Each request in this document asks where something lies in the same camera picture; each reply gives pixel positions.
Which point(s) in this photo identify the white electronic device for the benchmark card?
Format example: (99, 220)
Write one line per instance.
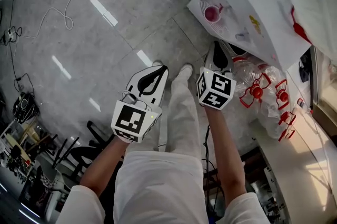
(275, 191)

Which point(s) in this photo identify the person's white trousers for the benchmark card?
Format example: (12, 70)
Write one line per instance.
(184, 117)

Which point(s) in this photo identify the person's right forearm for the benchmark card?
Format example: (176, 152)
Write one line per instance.
(229, 159)

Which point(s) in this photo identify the small bottle red band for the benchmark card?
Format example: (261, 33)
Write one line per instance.
(301, 103)

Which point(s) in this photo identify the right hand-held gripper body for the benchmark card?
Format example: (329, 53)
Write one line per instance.
(214, 88)

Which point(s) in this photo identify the person's right white shoe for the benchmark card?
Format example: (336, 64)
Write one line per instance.
(185, 70)

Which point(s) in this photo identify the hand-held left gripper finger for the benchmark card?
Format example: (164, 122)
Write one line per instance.
(162, 88)
(137, 78)

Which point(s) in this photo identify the person's white shoe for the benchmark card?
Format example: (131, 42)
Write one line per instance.
(157, 63)
(185, 70)

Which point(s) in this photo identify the black office chair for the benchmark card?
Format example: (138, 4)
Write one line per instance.
(81, 154)

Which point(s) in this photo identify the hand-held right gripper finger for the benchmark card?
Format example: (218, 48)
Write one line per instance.
(210, 60)
(226, 62)

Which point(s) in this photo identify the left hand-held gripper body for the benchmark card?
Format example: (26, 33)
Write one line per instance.
(131, 120)

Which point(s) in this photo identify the person's white shirt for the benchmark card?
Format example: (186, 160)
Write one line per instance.
(158, 186)

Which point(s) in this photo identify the black framed window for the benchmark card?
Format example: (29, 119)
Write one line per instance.
(325, 86)

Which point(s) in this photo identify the person's left white shoe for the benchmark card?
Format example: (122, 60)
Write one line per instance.
(157, 63)

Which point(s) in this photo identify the white window ledge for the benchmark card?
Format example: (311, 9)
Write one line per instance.
(297, 165)

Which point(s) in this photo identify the cluttered work shelf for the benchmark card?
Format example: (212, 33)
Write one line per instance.
(18, 144)

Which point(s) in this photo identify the red plastic cup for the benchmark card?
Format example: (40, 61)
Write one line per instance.
(212, 14)

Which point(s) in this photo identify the person's left forearm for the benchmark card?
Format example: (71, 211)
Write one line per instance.
(102, 165)

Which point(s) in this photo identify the black machine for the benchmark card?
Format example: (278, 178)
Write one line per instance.
(25, 107)

